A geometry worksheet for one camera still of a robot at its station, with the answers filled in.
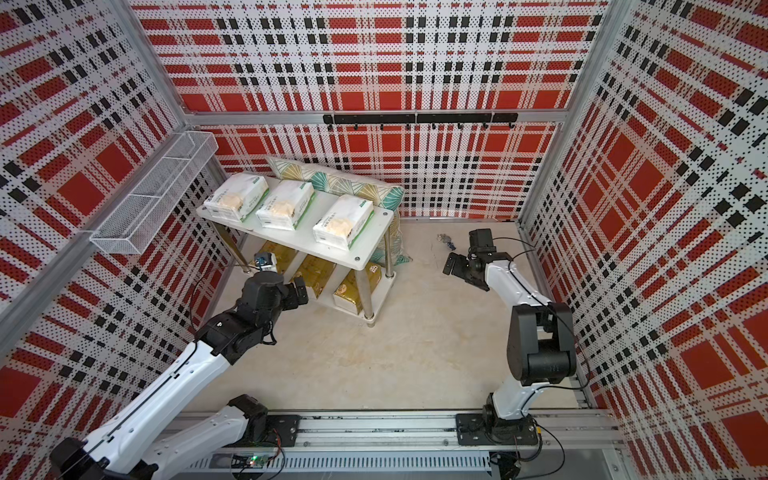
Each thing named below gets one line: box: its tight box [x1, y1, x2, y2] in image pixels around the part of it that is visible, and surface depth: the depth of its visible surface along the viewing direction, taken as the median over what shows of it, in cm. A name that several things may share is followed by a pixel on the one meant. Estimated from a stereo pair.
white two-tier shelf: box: [197, 192, 396, 327], surface depth 73 cm
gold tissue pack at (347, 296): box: [333, 263, 382, 315], surface depth 86 cm
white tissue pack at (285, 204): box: [256, 180, 315, 230], surface depth 72 cm
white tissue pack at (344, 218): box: [312, 194, 375, 250], surface depth 68 cm
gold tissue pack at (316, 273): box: [292, 254, 337, 299], surface depth 92 cm
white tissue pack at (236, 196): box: [204, 173, 270, 222], surface depth 75 cm
